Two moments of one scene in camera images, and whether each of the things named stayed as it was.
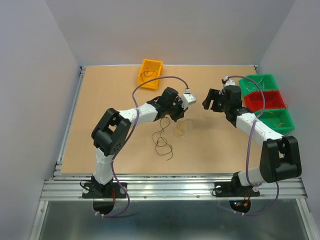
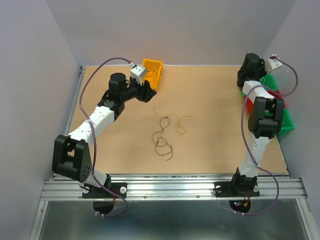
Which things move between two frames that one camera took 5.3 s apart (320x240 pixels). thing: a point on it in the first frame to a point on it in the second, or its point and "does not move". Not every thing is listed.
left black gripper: x=181 y=113 to x=146 y=93
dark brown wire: x=154 y=71 does not move
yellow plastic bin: x=151 y=69 does not move
